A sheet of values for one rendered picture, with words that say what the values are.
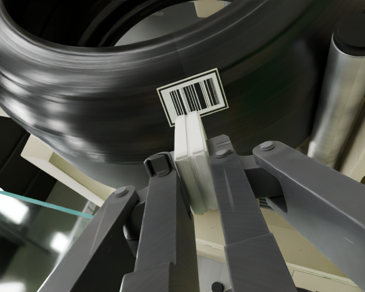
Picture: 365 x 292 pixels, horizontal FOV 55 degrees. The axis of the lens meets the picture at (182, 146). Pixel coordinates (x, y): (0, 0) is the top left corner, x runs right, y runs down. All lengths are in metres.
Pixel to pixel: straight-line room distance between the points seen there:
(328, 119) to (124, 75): 0.24
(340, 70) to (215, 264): 0.74
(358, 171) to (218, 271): 0.59
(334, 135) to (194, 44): 0.22
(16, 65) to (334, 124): 0.37
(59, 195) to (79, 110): 11.49
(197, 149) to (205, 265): 0.87
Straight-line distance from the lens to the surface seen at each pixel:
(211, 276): 1.01
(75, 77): 0.38
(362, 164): 0.49
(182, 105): 0.34
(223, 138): 0.18
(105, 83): 0.36
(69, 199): 11.64
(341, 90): 0.39
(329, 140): 0.49
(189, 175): 0.16
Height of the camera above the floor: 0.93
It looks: 19 degrees up
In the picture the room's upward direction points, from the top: 80 degrees counter-clockwise
